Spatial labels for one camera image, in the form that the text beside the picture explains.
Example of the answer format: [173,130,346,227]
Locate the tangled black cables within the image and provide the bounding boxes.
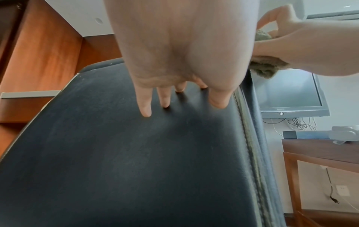
[262,116,318,136]

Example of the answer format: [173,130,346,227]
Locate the green cleaning cloth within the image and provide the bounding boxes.
[248,30,290,80]

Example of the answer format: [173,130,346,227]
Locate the white router device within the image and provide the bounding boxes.
[329,125,359,145]

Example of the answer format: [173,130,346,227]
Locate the person's right hand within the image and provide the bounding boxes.
[252,4,359,77]

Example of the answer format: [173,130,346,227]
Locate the black leather chair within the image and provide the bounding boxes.
[0,58,287,227]

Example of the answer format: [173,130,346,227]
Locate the brown wooden table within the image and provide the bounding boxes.
[282,139,359,227]

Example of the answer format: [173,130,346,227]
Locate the white wall outlet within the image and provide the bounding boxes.
[335,185,351,198]

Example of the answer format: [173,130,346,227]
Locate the grey set-top box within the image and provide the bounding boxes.
[282,129,333,141]

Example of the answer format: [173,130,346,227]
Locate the grey flat screen television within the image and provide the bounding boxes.
[250,67,331,119]

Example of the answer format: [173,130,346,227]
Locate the person's left hand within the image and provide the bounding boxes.
[104,0,261,118]

